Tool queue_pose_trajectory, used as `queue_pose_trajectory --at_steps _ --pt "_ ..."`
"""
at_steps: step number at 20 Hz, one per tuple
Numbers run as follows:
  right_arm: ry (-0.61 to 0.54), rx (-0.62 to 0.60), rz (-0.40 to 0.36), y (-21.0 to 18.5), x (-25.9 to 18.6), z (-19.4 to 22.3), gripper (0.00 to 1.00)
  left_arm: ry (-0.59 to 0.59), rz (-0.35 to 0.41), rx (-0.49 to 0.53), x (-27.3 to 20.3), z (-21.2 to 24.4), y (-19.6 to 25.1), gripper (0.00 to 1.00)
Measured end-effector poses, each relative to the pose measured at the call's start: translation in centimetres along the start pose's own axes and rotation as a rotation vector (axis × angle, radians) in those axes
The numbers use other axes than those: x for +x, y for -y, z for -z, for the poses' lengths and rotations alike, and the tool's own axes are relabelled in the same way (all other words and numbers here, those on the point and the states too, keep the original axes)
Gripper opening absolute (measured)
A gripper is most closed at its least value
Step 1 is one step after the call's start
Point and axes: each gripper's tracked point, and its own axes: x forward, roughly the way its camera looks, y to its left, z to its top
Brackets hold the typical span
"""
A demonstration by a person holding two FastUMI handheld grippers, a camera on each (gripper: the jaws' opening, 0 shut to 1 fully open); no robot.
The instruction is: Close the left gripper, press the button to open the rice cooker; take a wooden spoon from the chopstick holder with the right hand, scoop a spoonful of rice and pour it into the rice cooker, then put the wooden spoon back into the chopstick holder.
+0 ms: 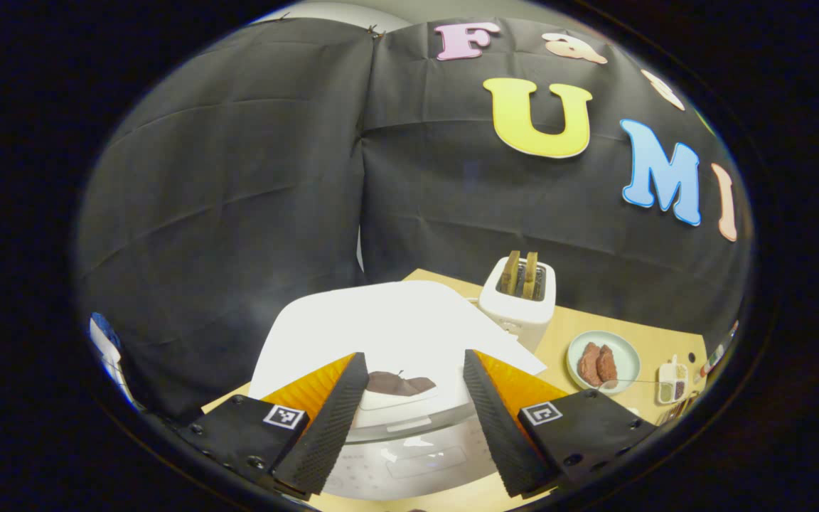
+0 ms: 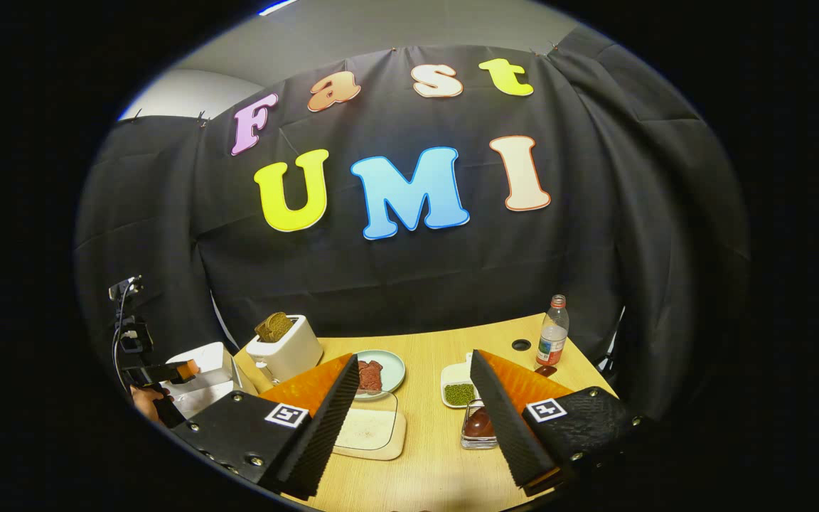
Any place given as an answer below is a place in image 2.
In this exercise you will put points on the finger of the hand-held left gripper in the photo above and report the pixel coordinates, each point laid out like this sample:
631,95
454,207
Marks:
168,372

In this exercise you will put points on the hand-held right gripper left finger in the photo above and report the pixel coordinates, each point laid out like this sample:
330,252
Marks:
320,434

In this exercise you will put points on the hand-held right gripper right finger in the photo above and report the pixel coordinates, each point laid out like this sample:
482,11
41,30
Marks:
509,427

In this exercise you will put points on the brown wooden spoon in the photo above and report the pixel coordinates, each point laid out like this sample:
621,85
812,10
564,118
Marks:
479,423

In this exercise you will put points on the white rice cooker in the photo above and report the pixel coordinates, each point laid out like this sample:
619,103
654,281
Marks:
203,363

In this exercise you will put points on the pile of green mung beans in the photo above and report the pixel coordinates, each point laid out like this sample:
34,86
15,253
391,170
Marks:
459,395

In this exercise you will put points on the red meat slice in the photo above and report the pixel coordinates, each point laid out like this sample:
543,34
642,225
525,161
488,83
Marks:
377,373
363,377

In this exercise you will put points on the white divided dish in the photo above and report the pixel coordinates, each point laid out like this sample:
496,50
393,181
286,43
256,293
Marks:
456,373

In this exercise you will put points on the black table grommet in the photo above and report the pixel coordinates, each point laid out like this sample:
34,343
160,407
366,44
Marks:
521,345

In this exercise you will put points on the white toaster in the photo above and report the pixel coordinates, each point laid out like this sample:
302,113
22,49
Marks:
288,355

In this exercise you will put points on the light green plate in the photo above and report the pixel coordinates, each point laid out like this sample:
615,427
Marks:
394,370

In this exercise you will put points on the clear plastic water bottle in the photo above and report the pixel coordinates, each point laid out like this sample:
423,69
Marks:
553,334

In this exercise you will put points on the brown bread slice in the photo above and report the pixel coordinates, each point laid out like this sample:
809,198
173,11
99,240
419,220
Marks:
274,327

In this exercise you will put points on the black backdrop cloth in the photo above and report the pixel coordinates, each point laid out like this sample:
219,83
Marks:
416,270

